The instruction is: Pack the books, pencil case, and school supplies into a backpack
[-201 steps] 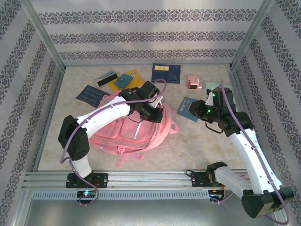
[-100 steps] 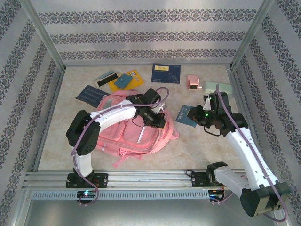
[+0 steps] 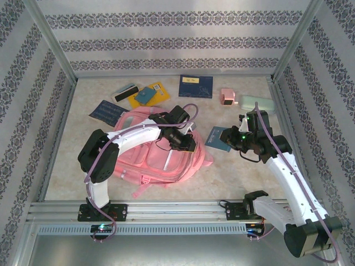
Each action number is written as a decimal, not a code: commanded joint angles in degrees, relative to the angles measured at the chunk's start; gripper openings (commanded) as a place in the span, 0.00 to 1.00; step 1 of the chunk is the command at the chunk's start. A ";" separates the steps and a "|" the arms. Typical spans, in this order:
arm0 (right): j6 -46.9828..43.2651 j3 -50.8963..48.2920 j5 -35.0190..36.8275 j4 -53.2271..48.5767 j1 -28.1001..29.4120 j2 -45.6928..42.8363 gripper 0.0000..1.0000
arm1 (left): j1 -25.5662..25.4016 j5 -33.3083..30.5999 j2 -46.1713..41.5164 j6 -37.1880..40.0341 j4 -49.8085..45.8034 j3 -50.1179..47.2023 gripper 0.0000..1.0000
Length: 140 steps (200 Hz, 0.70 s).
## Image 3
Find small teal notebook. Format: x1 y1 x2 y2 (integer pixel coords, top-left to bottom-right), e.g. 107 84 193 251
205 126 232 152

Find pink backpack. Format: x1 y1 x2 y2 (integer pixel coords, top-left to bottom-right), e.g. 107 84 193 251
113 106 214 199

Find pink pencil sharpener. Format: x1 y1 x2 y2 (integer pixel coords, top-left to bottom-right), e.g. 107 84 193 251
220 88 238 106

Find mint green pencil case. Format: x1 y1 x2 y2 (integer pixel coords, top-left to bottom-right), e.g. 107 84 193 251
239 95 275 114

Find small teal snap wallet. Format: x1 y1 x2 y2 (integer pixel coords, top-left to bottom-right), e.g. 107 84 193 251
134 87 156 105

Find navy book with yellow label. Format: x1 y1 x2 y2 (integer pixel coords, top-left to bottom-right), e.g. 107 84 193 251
178 74 214 100

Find light blue stapler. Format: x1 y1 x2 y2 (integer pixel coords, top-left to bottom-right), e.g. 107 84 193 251
110 84 139 103

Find navy book with white lines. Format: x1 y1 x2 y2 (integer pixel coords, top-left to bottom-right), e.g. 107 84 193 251
88 100 130 127

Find right controller board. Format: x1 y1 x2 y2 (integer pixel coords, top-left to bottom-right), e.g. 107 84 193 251
246 223 266 237

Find controller board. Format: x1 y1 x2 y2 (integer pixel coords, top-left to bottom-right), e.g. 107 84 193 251
90 224 114 234
246 223 266 237

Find grey metal shelf panel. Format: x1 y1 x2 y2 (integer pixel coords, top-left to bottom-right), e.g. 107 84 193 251
27 234 331 266

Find left controller board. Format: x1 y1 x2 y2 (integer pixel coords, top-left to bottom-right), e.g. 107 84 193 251
90 224 114 234

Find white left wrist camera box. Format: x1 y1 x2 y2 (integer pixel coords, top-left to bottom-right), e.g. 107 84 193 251
180 121 198 133

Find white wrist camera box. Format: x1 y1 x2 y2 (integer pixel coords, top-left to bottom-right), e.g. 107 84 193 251
180 121 198 133
237 114 249 133

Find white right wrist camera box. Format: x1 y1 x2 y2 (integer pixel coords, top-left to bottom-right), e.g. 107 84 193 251
237 114 249 133

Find aluminium table side rail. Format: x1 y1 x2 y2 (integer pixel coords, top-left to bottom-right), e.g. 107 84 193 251
266 76 317 201
38 80 78 203

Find aluminium table back rail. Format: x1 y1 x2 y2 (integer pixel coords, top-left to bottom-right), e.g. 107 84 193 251
74 72 274 80

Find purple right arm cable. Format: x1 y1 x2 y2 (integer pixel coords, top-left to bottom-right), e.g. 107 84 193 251
248 101 342 263

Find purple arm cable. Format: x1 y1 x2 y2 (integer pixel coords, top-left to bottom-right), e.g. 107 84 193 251
84 104 200 243
248 101 342 263

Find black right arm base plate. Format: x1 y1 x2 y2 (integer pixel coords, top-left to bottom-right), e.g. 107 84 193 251
225 202 276 222

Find aluminium mounting rail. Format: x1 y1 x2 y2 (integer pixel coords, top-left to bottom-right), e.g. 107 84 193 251
27 199 324 223

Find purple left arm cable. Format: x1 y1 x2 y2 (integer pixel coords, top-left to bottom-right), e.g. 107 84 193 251
84 104 200 243

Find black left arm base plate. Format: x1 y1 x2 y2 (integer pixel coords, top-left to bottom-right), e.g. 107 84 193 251
78 203 128 222

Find grey slotted cable duct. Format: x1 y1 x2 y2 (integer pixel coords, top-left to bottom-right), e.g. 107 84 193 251
37 223 248 236

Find aluminium frame post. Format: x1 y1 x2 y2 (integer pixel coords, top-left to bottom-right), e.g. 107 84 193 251
270 0 324 83
22 0 79 84

